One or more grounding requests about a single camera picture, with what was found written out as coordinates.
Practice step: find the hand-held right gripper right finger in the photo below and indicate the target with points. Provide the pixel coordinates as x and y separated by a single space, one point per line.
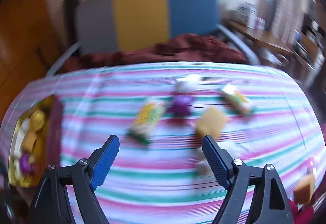
216 160

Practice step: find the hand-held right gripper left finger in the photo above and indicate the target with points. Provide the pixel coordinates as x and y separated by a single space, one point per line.
105 163

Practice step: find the golden tin box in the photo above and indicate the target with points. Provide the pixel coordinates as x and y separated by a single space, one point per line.
54 132

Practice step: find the cracker packet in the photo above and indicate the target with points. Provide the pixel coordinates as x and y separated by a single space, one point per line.
147 117
235 99

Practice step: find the striped tablecloth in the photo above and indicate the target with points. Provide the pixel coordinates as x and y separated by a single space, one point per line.
152 188

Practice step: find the person's red clothing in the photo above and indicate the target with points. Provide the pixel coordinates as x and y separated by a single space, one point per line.
303 215

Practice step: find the maroon cloth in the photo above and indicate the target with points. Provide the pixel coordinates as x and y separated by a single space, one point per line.
191 48

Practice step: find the wooden side table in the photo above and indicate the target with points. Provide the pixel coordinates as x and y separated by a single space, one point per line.
267 38

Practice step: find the black rolled mat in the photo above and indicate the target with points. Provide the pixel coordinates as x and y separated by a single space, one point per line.
71 18

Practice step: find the white carton box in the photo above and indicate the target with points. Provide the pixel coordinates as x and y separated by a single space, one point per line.
245 14

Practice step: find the grey yellow blue armchair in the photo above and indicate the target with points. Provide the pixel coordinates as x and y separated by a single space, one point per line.
140 15

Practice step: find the wooden wardrobe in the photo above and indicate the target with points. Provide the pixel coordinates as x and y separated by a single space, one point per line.
20 35

